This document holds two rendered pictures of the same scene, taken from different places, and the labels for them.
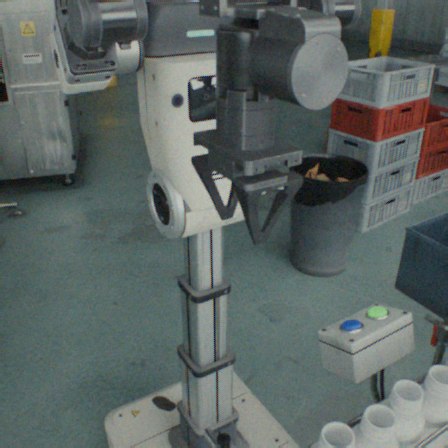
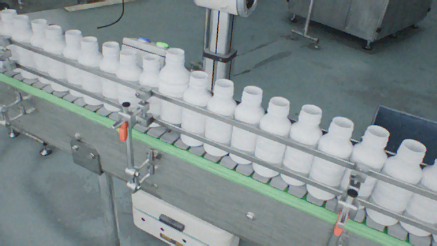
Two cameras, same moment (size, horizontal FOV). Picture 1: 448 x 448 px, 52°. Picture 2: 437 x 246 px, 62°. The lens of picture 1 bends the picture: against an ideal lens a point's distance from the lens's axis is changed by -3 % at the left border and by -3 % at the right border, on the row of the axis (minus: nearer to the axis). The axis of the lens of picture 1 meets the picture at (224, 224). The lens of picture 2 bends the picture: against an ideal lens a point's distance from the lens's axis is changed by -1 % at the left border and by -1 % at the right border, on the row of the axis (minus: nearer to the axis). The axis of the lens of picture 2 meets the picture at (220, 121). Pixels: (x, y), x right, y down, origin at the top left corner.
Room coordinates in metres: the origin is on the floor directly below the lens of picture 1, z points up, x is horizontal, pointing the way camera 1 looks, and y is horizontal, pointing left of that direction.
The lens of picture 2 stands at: (0.25, -1.11, 1.50)
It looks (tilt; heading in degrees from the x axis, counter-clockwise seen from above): 34 degrees down; 57
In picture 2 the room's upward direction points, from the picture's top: 6 degrees clockwise
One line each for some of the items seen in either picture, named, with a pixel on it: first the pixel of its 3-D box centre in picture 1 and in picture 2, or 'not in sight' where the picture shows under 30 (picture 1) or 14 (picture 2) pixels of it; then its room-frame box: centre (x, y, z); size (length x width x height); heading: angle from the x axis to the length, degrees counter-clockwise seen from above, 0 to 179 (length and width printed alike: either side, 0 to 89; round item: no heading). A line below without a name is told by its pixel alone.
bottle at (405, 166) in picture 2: not in sight; (396, 182); (0.79, -0.88, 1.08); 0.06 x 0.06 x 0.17
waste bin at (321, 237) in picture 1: (323, 216); not in sight; (2.50, -0.60, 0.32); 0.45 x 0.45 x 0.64
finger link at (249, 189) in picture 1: (254, 196); not in sight; (0.43, -0.03, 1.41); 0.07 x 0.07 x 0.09; 32
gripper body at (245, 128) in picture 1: (245, 122); not in sight; (0.44, -0.02, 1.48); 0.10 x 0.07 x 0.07; 32
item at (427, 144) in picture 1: (425, 126); not in sight; (3.65, -1.63, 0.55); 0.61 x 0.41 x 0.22; 124
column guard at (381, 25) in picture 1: (380, 36); not in sight; (10.51, -3.34, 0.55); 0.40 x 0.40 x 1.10; 32
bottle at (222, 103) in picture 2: not in sight; (220, 118); (0.60, -0.58, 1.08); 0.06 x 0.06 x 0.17
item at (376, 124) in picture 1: (380, 112); not in sight; (3.21, -1.08, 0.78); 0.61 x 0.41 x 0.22; 128
